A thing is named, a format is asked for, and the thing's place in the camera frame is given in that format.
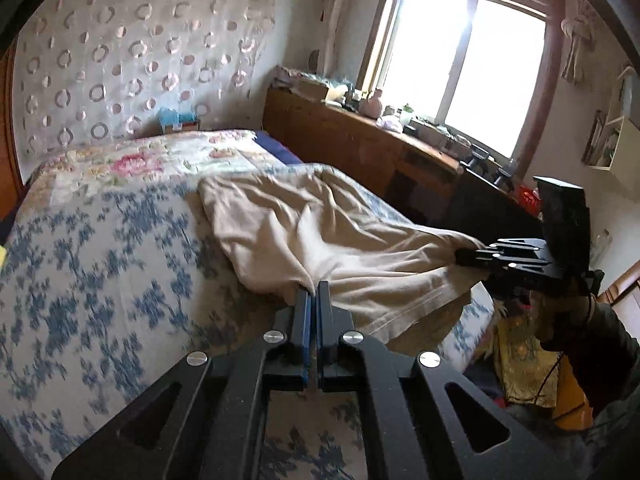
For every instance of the blue floral bed sheet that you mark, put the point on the blue floral bed sheet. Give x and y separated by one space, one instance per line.
104 294

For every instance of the pink ceramic jar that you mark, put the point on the pink ceramic jar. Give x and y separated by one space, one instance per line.
372 106

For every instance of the beige printed t-shirt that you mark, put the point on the beige printed t-shirt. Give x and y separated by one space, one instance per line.
302 225

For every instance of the window with wooden frame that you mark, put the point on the window with wooden frame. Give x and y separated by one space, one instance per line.
485 70

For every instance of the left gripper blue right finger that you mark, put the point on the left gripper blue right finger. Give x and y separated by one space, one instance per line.
349 361

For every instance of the brown wooden side cabinet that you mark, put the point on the brown wooden side cabinet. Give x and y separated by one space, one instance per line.
422 183

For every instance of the brown wooden wardrobe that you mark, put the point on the brown wooden wardrobe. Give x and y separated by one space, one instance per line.
12 188

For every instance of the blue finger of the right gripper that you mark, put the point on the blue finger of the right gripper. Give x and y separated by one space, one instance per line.
513 249
492 259

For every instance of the white wall shelf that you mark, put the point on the white wall shelf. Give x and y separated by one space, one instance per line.
617 153

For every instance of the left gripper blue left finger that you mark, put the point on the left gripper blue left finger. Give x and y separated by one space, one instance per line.
241 385

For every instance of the dark blue blanket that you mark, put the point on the dark blue blanket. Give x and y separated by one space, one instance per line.
276 149

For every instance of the pink floral quilt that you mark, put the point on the pink floral quilt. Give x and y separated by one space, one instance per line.
87 171

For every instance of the blue tissue box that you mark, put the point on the blue tissue box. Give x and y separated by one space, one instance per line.
172 121

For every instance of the sheer circle-pattern curtain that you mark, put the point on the sheer circle-pattern curtain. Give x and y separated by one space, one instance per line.
90 72

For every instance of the right hand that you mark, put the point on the right hand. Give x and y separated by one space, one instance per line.
556 320

